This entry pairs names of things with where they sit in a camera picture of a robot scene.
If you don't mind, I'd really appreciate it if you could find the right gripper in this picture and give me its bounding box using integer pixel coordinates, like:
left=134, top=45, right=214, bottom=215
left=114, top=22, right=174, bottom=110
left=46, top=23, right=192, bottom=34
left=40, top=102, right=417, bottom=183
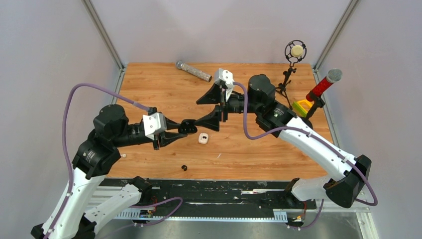
left=194, top=83, right=261, bottom=130

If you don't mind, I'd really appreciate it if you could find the black earbuds charging case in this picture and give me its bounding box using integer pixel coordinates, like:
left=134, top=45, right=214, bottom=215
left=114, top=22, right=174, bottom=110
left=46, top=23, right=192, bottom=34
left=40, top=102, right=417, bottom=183
left=178, top=119, right=198, bottom=134

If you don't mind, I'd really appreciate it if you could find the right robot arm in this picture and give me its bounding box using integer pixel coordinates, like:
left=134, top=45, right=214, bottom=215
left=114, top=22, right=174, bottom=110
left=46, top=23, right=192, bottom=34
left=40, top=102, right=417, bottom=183
left=197, top=71, right=372, bottom=208

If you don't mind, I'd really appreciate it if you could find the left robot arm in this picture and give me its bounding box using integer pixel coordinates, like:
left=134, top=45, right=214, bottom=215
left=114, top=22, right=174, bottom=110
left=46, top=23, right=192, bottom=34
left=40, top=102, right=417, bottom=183
left=31, top=105, right=185, bottom=239

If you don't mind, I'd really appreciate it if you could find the white earbuds charging case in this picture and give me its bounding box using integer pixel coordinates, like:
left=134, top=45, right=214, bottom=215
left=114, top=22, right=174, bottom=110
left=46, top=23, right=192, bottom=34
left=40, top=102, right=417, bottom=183
left=198, top=133, right=209, bottom=144

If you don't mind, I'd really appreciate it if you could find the silver glitter microphone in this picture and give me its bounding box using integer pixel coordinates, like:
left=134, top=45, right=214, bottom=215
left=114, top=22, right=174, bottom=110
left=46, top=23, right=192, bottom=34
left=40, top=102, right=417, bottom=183
left=175, top=61, right=212, bottom=82

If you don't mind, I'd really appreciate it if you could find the yellow green toy block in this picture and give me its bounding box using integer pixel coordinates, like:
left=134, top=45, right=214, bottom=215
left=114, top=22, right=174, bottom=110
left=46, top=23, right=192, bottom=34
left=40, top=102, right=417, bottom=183
left=292, top=99, right=313, bottom=117

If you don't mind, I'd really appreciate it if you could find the black tripod microphone stand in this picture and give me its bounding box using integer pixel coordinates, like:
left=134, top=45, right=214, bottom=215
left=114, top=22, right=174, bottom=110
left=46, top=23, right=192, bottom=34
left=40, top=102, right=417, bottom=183
left=276, top=39, right=307, bottom=110

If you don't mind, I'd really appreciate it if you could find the black round-base microphone stand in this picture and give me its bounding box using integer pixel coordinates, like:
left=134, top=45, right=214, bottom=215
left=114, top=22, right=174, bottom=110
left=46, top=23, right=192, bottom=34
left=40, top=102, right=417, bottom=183
left=305, top=93, right=325, bottom=120

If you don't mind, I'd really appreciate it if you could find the red glitter microphone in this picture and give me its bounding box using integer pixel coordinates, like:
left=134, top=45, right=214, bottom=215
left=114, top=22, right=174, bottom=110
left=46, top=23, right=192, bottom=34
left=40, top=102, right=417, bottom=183
left=306, top=68, right=343, bottom=102

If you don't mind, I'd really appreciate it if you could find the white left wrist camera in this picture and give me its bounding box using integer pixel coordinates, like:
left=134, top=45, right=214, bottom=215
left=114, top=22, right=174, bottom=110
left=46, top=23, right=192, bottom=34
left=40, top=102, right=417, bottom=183
left=142, top=112, right=166, bottom=140

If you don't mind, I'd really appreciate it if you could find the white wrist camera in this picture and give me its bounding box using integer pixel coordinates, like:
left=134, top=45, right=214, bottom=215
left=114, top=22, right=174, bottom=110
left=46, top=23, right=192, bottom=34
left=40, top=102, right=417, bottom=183
left=142, top=112, right=166, bottom=140
left=214, top=68, right=234, bottom=98

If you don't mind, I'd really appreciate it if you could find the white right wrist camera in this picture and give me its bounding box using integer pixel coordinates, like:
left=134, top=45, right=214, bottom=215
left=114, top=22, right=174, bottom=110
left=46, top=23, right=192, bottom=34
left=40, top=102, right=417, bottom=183
left=214, top=68, right=234, bottom=98

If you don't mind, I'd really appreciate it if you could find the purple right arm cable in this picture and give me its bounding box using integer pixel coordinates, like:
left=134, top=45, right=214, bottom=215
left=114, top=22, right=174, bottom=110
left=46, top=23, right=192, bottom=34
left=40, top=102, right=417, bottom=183
left=232, top=82, right=379, bottom=231

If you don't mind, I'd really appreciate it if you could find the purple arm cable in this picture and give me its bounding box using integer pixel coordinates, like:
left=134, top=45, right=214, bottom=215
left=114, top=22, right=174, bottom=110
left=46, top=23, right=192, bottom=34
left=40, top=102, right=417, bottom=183
left=232, top=82, right=379, bottom=231
left=43, top=83, right=156, bottom=239

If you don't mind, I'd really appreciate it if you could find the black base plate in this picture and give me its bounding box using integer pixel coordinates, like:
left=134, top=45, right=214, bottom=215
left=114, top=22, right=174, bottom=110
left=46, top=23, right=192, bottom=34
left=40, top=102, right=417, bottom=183
left=99, top=178, right=352, bottom=219

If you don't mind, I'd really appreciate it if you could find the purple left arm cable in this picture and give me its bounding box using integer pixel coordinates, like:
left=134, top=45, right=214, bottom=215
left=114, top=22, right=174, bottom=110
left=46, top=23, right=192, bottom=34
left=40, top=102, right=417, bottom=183
left=43, top=83, right=156, bottom=239

